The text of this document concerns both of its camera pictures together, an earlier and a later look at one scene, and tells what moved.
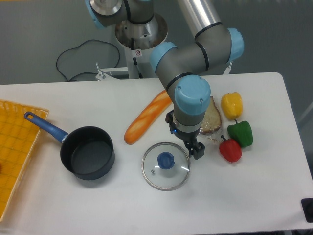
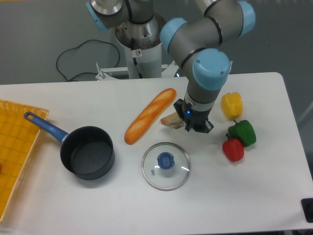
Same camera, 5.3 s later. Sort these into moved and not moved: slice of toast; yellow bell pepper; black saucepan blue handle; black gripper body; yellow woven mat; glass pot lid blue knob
Moved: black gripper body; slice of toast
Not moved: yellow woven mat; yellow bell pepper; glass pot lid blue knob; black saucepan blue handle
